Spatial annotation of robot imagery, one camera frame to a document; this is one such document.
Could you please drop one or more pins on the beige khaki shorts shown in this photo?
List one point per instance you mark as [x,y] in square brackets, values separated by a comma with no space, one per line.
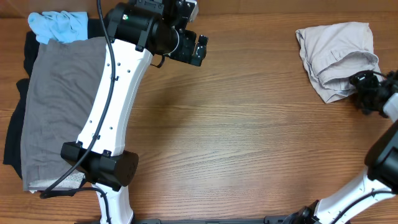
[331,54]

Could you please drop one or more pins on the light blue garment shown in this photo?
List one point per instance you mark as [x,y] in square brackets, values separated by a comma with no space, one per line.
[64,27]

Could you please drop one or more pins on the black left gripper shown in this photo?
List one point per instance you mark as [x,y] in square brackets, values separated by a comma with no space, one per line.
[185,55]

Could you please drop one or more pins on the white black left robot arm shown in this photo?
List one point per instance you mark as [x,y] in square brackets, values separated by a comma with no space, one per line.
[136,31]

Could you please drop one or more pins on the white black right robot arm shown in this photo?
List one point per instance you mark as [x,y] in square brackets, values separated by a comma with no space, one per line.
[378,180]

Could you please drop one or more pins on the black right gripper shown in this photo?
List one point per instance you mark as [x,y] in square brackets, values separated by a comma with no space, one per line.
[360,84]

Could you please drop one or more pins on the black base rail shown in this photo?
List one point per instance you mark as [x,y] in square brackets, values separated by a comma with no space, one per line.
[265,220]

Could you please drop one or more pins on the grey shorts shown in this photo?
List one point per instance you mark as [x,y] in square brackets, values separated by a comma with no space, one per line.
[59,118]

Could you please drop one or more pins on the black garment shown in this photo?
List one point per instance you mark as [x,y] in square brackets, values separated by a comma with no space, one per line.
[18,124]

